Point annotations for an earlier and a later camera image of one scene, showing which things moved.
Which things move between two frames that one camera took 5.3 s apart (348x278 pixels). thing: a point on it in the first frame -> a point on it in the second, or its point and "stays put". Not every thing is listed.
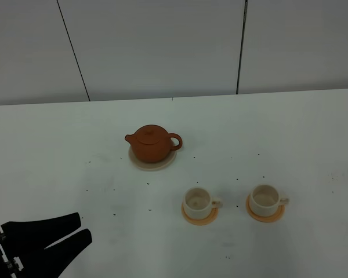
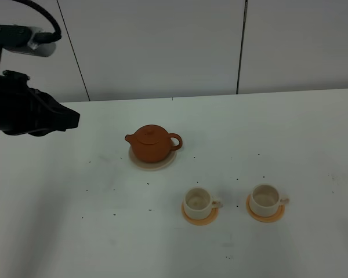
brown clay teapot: [151, 143] stays put
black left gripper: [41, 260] -> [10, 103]
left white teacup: [198, 203] stays put
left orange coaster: [200, 222] stays put
